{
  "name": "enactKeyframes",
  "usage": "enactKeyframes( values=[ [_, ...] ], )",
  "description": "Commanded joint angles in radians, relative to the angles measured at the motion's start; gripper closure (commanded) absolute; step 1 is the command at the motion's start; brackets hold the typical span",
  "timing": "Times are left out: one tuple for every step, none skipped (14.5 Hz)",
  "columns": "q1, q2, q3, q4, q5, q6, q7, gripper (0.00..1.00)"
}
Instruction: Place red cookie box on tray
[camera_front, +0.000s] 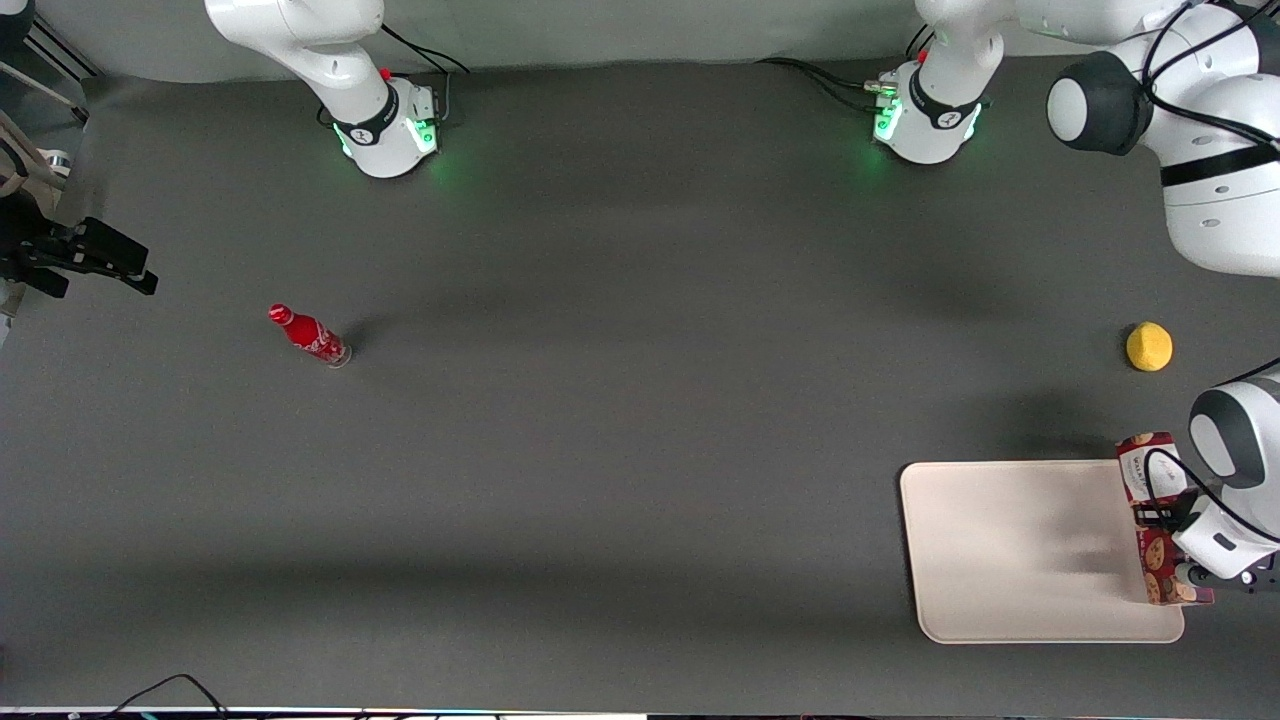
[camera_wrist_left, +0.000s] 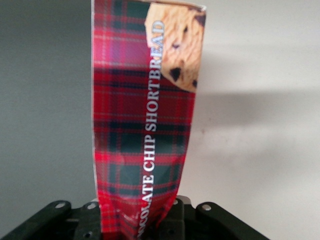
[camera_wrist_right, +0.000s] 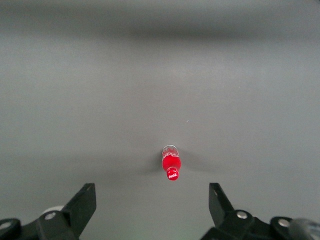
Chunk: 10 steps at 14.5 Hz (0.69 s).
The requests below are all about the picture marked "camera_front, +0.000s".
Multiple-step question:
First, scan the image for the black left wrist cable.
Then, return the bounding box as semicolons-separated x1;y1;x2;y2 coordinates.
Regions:
1143;355;1280;546

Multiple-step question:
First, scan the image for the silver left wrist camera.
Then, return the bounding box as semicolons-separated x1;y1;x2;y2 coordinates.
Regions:
1173;556;1280;595

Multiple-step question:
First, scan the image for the black metal frame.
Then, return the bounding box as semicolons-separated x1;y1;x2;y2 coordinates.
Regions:
0;0;105;125

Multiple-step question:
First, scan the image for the black table edge cable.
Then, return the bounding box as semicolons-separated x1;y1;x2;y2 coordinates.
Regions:
98;672;233;720

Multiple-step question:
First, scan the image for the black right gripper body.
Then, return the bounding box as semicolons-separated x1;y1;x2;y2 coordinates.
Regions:
0;190;73;301

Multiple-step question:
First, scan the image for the black left arm base cable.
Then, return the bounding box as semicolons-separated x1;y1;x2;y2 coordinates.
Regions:
754;32;936;113

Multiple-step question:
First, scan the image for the red cola bottle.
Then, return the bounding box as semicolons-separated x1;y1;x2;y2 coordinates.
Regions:
267;303;354;369

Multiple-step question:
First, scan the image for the yellow lemon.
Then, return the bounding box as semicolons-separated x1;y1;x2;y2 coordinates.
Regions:
1125;321;1175;373

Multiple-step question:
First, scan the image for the black right arm base cable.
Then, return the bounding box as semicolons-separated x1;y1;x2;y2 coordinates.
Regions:
378;24;472;123

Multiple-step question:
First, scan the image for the black arm base cable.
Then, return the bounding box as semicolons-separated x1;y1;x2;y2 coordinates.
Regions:
378;24;472;123
754;32;936;113

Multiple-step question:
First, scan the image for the cream plastic tray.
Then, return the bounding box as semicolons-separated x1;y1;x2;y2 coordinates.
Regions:
899;459;1187;645

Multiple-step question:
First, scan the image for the red cookie box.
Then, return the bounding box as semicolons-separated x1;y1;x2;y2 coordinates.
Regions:
1115;431;1216;607

